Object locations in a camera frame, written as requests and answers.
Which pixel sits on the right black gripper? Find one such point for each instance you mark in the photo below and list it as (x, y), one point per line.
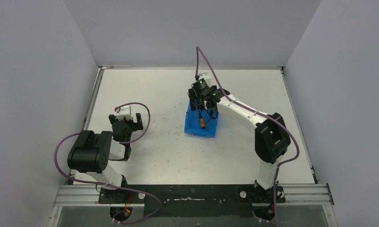
(201, 102)

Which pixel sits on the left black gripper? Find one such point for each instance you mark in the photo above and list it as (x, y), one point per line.
(125, 120)

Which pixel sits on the orange black screwdriver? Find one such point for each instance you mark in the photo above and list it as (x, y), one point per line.
(201, 120)

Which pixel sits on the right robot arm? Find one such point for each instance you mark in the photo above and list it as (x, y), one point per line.
(271, 137)

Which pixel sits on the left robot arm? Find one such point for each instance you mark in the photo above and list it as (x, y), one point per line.
(92, 152)

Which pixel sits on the blue plastic bin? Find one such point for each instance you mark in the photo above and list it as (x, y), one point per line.
(192, 125)

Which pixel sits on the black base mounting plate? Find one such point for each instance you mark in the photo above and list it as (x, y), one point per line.
(189, 201)

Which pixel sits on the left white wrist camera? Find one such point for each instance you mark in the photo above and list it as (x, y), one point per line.
(123, 112)

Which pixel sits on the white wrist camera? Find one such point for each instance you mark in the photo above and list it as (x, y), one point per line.
(123, 112)
(204, 76)

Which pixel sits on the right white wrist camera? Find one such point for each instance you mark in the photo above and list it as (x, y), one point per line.
(204, 76)

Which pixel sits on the aluminium frame rail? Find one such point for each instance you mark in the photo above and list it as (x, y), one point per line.
(295, 194)

